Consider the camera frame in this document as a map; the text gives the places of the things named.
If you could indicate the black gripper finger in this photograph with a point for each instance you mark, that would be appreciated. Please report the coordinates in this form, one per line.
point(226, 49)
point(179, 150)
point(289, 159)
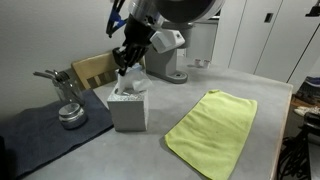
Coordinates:
point(137, 55)
point(121, 60)

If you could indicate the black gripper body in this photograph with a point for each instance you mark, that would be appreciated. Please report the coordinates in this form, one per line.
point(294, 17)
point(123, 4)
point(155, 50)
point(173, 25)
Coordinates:
point(138, 31)

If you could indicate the yellow-green towel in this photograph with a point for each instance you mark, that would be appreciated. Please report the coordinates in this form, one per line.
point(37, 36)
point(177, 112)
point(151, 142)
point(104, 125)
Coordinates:
point(215, 133)

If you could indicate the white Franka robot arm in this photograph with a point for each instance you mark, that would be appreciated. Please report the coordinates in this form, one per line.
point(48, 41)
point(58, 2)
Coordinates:
point(180, 8)

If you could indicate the grey tissue box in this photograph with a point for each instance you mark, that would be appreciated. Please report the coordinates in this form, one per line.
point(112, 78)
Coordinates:
point(128, 111)

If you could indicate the grey pod coffee machine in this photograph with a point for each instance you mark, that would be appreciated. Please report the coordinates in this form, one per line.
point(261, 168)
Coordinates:
point(165, 66)

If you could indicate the white coffee pod red lid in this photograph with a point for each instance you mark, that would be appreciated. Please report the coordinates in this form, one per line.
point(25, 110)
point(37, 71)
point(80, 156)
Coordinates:
point(207, 63)
point(197, 62)

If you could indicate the round metal lidded jar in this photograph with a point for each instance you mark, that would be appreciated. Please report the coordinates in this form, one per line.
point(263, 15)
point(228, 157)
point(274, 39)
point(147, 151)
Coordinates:
point(72, 116)

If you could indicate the dark blue cloth mat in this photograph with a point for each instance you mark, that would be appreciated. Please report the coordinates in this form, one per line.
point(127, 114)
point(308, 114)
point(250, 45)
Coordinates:
point(40, 136)

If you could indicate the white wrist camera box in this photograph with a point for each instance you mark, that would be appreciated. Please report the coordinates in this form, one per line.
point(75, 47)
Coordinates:
point(166, 40)

